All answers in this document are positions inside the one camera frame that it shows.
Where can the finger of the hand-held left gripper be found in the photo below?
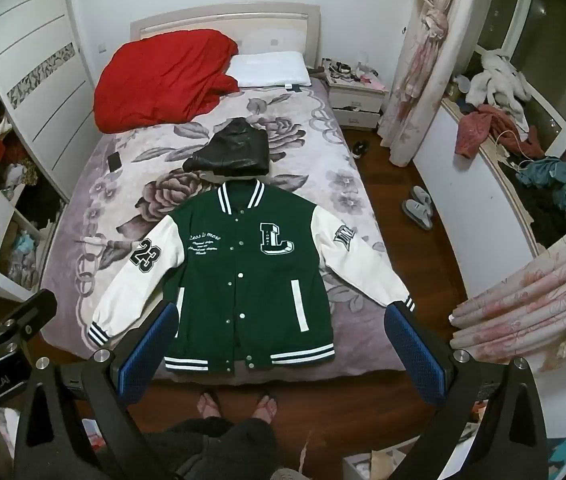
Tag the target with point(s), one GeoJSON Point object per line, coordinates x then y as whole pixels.
{"type": "Point", "coordinates": [28, 316]}

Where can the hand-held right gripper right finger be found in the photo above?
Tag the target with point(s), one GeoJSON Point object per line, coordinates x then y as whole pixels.
{"type": "Point", "coordinates": [414, 355]}

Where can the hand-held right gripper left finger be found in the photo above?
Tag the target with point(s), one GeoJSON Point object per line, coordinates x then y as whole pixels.
{"type": "Point", "coordinates": [147, 355]}

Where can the green white varsity jacket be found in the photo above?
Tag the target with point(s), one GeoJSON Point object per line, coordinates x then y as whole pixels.
{"type": "Point", "coordinates": [263, 300]}

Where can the teal cloth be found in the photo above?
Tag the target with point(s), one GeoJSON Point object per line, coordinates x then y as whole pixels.
{"type": "Point", "coordinates": [25, 249]}

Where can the person's left foot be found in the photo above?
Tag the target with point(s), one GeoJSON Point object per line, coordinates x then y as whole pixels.
{"type": "Point", "coordinates": [209, 405]}

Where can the person's foot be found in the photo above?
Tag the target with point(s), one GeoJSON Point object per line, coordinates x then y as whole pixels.
{"type": "Point", "coordinates": [265, 406]}
{"type": "Point", "coordinates": [209, 405]}

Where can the cardboard box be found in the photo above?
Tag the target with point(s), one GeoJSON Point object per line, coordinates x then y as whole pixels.
{"type": "Point", "coordinates": [378, 460]}

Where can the person's dark fuzzy clothing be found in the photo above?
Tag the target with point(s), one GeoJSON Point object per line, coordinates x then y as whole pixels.
{"type": "Point", "coordinates": [213, 450]}

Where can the person's right foot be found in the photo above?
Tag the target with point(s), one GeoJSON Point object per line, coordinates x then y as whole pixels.
{"type": "Point", "coordinates": [265, 406]}

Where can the loose pink floral curtain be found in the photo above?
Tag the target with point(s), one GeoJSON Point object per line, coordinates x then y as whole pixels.
{"type": "Point", "coordinates": [538, 300]}

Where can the grey slipper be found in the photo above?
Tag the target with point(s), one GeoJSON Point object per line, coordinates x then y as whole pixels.
{"type": "Point", "coordinates": [424, 199]}
{"type": "Point", "coordinates": [417, 215]}

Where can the black phone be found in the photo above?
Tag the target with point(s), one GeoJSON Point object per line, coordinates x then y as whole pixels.
{"type": "Point", "coordinates": [114, 161]}

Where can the black shoe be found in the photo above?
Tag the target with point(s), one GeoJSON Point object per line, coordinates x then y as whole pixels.
{"type": "Point", "coordinates": [360, 150]}

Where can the black leather jacket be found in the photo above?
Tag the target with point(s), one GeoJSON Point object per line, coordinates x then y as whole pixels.
{"type": "Point", "coordinates": [233, 150]}

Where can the blue garment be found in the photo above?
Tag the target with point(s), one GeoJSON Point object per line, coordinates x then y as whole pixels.
{"type": "Point", "coordinates": [560, 182]}

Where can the pink red garment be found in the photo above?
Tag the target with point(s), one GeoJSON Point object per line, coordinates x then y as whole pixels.
{"type": "Point", "coordinates": [473, 130]}

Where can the white nightstand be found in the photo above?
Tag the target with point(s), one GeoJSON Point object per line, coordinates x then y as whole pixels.
{"type": "Point", "coordinates": [355, 100]}

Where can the red quilt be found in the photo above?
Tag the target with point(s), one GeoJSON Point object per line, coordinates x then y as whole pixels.
{"type": "Point", "coordinates": [158, 80]}

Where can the white wardrobe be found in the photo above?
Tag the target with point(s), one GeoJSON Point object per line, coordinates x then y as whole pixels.
{"type": "Point", "coordinates": [38, 25]}

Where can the white garment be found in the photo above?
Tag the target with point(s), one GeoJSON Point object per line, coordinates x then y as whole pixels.
{"type": "Point", "coordinates": [498, 80]}

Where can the clutter of small bottles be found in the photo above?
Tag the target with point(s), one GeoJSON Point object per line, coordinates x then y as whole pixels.
{"type": "Point", "coordinates": [348, 70]}

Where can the tied pink floral curtain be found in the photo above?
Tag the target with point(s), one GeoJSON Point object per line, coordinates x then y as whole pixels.
{"type": "Point", "coordinates": [428, 60]}

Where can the white pillow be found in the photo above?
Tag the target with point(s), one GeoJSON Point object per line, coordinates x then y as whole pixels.
{"type": "Point", "coordinates": [268, 69]}

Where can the cream bed headboard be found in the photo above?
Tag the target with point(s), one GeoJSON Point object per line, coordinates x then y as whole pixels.
{"type": "Point", "coordinates": [223, 22]}

